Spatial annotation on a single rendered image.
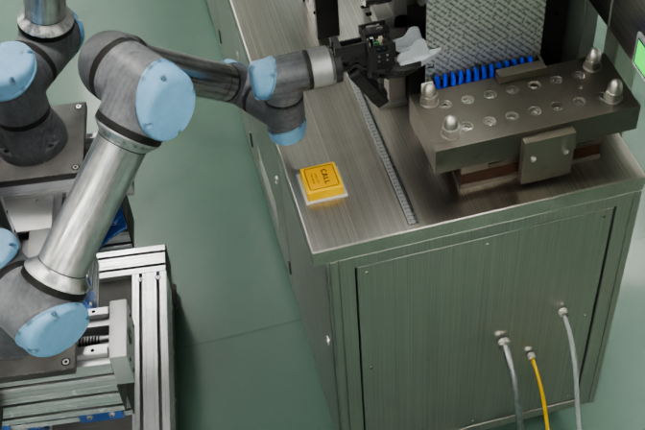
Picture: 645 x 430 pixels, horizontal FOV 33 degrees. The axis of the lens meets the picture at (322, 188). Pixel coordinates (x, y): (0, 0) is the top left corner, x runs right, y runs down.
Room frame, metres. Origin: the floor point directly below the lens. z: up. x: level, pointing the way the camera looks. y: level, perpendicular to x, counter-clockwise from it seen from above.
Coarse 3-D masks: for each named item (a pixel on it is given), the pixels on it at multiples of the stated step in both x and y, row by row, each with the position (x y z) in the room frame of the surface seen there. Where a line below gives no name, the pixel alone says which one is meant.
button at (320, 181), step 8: (304, 168) 1.48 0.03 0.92; (312, 168) 1.48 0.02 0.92; (320, 168) 1.48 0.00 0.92; (328, 168) 1.48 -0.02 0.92; (336, 168) 1.48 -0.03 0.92; (304, 176) 1.46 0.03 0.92; (312, 176) 1.46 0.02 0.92; (320, 176) 1.46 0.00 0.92; (328, 176) 1.46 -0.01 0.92; (336, 176) 1.46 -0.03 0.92; (304, 184) 1.44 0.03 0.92; (312, 184) 1.44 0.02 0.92; (320, 184) 1.44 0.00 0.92; (328, 184) 1.43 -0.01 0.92; (336, 184) 1.43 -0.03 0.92; (312, 192) 1.42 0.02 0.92; (320, 192) 1.42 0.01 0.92; (328, 192) 1.42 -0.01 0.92; (336, 192) 1.43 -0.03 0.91; (312, 200) 1.42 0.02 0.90
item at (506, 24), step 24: (456, 0) 1.61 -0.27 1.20; (480, 0) 1.62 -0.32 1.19; (504, 0) 1.63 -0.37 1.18; (528, 0) 1.63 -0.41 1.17; (432, 24) 1.60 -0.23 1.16; (456, 24) 1.61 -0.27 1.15; (480, 24) 1.62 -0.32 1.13; (504, 24) 1.63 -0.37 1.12; (528, 24) 1.64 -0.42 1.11; (432, 48) 1.60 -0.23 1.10; (456, 48) 1.61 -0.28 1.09; (480, 48) 1.62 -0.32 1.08; (504, 48) 1.63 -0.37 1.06; (528, 48) 1.64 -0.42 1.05; (432, 72) 1.60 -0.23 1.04; (456, 72) 1.61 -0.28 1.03
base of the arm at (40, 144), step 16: (48, 112) 1.72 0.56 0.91; (0, 128) 1.70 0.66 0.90; (16, 128) 1.68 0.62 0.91; (32, 128) 1.68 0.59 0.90; (48, 128) 1.70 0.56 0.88; (64, 128) 1.74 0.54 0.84; (0, 144) 1.70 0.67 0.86; (16, 144) 1.67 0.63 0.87; (32, 144) 1.67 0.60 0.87; (48, 144) 1.70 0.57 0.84; (64, 144) 1.71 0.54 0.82; (16, 160) 1.66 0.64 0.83; (32, 160) 1.66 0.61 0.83
